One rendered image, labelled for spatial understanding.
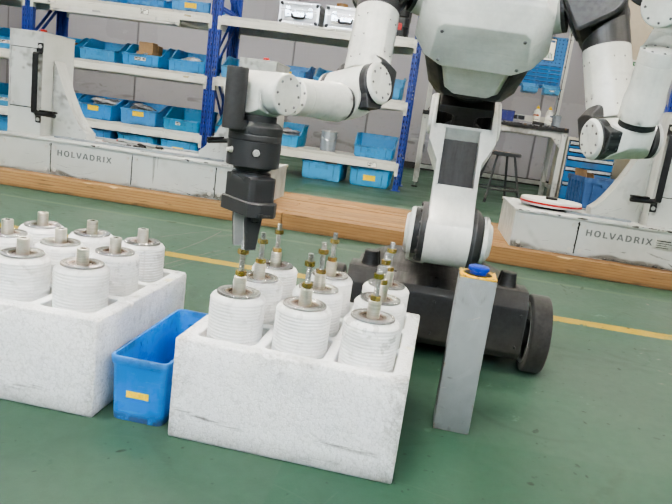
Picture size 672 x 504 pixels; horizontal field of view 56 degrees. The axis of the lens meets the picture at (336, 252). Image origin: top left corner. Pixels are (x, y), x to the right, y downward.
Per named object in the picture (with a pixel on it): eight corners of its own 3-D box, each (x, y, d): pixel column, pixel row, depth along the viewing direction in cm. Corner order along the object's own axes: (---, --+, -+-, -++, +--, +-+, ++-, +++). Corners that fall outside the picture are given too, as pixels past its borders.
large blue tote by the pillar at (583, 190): (558, 213, 570) (567, 172, 563) (604, 220, 568) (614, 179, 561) (575, 222, 521) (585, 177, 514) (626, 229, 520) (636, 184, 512)
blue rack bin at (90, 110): (99, 117, 652) (100, 96, 648) (134, 122, 648) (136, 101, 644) (73, 115, 604) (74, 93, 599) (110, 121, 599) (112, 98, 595)
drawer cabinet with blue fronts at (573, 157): (544, 201, 678) (557, 136, 664) (589, 207, 672) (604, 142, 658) (555, 207, 621) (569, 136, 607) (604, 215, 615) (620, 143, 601)
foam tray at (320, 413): (239, 358, 147) (247, 283, 143) (407, 391, 141) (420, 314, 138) (166, 435, 109) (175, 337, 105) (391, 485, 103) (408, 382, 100)
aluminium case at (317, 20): (289, 29, 604) (291, 8, 600) (327, 34, 598) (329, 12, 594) (276, 22, 563) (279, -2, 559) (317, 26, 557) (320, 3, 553)
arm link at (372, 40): (346, 128, 132) (364, 33, 137) (399, 120, 124) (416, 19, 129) (311, 102, 123) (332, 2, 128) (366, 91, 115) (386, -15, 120)
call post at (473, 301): (433, 412, 132) (459, 268, 126) (467, 419, 131) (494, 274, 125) (432, 428, 125) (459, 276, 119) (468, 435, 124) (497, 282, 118)
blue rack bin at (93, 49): (102, 63, 642) (103, 41, 638) (138, 68, 638) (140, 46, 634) (76, 57, 594) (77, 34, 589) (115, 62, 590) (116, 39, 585)
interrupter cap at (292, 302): (325, 316, 105) (325, 312, 105) (279, 309, 105) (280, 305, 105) (327, 303, 112) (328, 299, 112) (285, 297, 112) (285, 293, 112)
